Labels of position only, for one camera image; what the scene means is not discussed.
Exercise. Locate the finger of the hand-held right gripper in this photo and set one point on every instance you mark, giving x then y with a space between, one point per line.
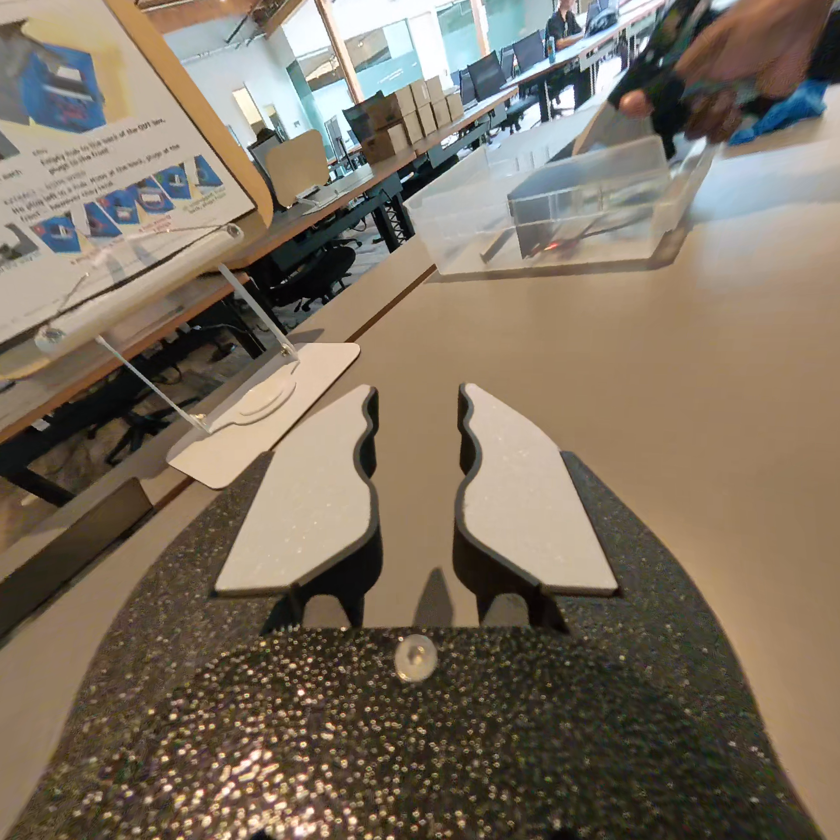
610 134

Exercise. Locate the row of black office chairs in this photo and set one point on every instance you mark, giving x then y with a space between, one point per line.
485 75

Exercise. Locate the blue cloth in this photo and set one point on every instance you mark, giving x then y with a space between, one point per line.
781 115

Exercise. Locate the person's right hand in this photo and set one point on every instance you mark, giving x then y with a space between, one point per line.
741 52

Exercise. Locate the printed instruction sheet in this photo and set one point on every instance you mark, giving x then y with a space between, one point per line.
98 131

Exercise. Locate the long white office table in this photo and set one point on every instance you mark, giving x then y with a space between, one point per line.
604 33

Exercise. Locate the black office chair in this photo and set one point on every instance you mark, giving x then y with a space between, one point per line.
315 275

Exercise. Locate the beige document stand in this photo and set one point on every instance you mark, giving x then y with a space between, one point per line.
298 167

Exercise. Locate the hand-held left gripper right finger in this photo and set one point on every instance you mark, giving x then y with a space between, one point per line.
531 518

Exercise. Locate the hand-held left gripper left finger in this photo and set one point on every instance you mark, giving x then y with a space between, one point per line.
302 512

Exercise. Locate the person's right forearm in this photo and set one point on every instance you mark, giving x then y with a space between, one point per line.
823 39

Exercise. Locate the stack of cardboard boxes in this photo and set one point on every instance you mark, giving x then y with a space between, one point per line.
407 118

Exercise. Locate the wooden top office desk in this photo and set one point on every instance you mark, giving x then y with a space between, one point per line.
39 400
394 223

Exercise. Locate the clear plastic bin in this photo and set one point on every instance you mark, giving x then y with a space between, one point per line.
459 210

